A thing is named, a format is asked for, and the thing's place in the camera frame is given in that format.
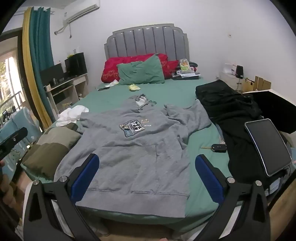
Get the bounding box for wooden computer desk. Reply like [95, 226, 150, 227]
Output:
[44, 73, 89, 122]

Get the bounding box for teal curtain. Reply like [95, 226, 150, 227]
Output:
[29, 7, 55, 126]

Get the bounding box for yellow curtain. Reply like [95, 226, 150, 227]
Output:
[22, 6, 52, 128]

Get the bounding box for white cloth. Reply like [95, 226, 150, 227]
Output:
[56, 105, 89, 127]

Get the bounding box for red pillow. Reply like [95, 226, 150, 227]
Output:
[163, 61, 179, 80]
[101, 53, 168, 83]

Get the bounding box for brown cardboard boxes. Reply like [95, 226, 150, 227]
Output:
[242, 76, 272, 93]

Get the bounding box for black monitor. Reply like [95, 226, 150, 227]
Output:
[40, 63, 65, 83]

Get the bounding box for light blue printed cloth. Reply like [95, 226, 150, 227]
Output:
[0, 108, 44, 176]

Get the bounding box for white air conditioner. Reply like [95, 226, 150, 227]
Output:
[54, 0, 101, 37]

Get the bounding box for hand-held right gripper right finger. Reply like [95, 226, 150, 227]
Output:
[195, 154, 271, 241]

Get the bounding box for olive folded garment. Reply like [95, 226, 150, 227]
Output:
[21, 123, 81, 180]

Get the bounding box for green pillow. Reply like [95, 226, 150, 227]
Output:
[116, 55, 165, 85]

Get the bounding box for black tablet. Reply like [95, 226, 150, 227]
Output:
[244, 118, 292, 177]

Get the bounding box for pile of packets and papers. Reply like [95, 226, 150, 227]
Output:
[171, 58, 201, 81]

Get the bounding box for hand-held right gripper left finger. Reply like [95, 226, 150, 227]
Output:
[22, 153, 102, 241]

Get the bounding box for bed with green sheet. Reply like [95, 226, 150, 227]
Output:
[21, 76, 245, 232]

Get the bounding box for black car key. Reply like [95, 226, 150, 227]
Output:
[201, 144, 227, 153]

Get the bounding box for pile of black clothes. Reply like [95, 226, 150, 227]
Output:
[195, 79, 287, 186]

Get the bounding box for grey padded headboard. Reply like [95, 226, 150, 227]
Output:
[104, 23, 190, 62]

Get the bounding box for white nightstand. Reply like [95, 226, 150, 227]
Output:
[220, 64, 245, 93]

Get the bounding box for grey hoodie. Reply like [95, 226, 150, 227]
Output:
[54, 93, 212, 218]

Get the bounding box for black computer case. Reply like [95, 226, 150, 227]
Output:
[64, 52, 88, 77]

